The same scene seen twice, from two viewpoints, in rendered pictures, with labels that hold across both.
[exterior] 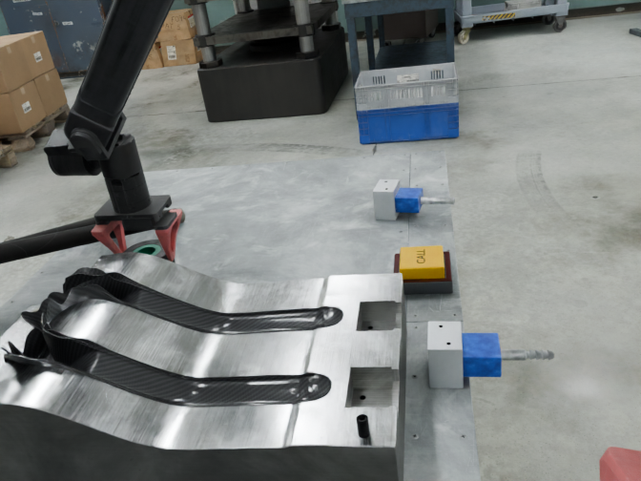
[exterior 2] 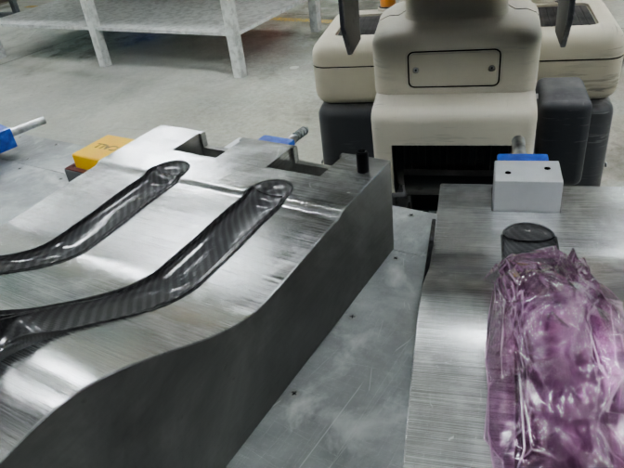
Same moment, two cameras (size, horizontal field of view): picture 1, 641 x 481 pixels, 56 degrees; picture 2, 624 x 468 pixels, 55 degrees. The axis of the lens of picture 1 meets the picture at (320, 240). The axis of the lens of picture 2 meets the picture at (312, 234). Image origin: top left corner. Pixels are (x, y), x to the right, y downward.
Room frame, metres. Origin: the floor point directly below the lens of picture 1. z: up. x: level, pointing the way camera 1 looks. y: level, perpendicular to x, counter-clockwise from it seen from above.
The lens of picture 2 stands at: (0.24, 0.41, 1.12)
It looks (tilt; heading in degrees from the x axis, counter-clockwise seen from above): 33 degrees down; 292
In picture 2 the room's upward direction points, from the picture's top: 7 degrees counter-clockwise
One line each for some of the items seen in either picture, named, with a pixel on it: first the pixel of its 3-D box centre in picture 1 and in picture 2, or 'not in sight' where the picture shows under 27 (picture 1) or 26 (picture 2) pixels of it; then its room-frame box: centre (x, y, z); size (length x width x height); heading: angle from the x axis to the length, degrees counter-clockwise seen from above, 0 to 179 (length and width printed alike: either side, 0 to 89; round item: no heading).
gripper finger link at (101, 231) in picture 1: (125, 235); not in sight; (0.86, 0.30, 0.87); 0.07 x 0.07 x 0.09; 78
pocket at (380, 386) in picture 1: (374, 402); (308, 178); (0.41, -0.03, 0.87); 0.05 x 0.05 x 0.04; 78
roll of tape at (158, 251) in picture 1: (148, 261); not in sight; (0.86, 0.28, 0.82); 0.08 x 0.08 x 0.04
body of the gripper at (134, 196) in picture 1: (129, 194); not in sight; (0.85, 0.28, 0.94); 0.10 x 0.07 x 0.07; 78
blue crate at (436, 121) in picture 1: (408, 114); not in sight; (3.64, -0.66, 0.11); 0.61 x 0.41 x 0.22; 76
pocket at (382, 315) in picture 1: (380, 329); (213, 161); (0.52, -0.05, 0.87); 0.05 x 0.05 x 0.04; 78
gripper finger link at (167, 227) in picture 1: (157, 234); not in sight; (0.85, 0.25, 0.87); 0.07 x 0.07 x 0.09; 78
